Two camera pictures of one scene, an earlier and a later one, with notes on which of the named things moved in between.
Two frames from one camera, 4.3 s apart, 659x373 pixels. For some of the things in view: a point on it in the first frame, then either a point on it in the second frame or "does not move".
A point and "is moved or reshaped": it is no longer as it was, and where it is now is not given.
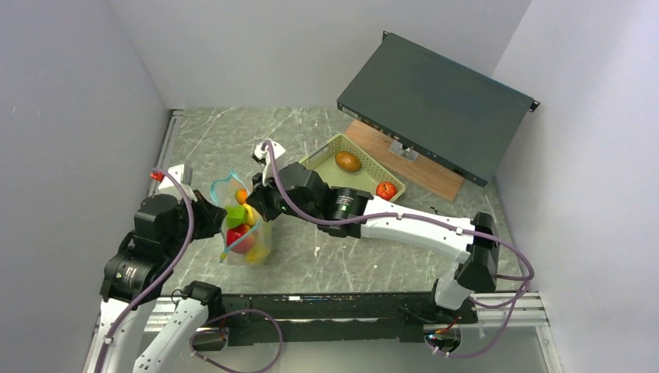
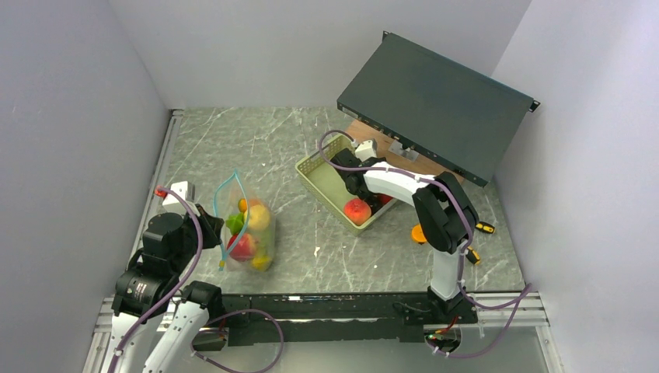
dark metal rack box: x=455 y=116 does not move
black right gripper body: x=271 y=203 to x=359 y=193
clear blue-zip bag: x=247 y=236 does not move
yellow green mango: x=259 y=253 to x=262 y=263
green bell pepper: x=235 y=215 is moved or reshaped
